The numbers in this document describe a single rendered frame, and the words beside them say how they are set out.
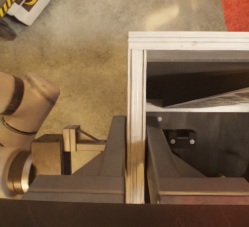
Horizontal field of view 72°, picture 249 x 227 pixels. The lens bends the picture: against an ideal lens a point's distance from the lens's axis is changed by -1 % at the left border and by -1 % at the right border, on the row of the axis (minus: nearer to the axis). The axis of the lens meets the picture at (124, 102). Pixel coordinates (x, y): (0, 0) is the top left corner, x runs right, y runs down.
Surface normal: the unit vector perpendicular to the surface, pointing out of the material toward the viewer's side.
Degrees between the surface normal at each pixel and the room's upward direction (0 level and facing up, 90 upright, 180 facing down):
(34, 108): 54
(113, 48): 0
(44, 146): 0
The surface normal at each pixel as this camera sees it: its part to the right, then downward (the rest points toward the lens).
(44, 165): -0.03, 0.11
